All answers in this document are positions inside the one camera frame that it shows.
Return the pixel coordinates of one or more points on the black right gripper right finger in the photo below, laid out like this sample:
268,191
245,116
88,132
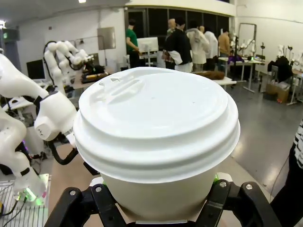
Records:
239,208

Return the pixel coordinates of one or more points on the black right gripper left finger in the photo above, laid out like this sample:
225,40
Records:
94,208

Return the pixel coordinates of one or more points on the white paper cup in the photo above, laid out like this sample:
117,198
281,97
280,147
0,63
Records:
161,196

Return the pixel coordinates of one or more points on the white plastic cup lid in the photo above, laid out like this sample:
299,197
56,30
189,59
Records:
156,125

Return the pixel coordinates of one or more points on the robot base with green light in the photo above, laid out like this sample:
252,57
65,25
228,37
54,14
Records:
30,191

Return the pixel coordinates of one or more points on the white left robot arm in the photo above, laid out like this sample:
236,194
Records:
21,106

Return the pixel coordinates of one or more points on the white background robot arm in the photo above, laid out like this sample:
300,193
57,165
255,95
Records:
53,63
75,53

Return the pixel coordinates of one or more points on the person in zebra striped hoodie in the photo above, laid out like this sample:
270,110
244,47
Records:
293,189

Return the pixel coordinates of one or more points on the brown cardboard box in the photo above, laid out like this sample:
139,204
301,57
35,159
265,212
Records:
277,91

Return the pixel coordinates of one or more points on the white table with brown fur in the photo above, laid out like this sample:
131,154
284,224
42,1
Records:
227,81

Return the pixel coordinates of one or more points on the brown fur bundle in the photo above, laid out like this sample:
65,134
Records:
210,75

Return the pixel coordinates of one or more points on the black jacket on chair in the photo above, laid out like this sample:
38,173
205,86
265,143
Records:
280,68

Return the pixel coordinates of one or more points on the computer monitor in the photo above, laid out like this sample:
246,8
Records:
35,69

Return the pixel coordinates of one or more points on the person in brown jacket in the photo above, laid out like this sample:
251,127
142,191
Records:
224,43

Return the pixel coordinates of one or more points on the person in white coat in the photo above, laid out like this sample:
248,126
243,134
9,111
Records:
197,47

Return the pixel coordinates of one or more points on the person in green shirt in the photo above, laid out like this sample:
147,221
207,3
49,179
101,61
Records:
131,42

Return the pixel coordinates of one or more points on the person in black jacket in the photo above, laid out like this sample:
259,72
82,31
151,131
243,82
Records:
180,47

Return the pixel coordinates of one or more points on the white screen on stand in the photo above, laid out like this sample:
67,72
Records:
148,45

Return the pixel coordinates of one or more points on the grey metal wall panel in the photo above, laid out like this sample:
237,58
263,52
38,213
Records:
106,37

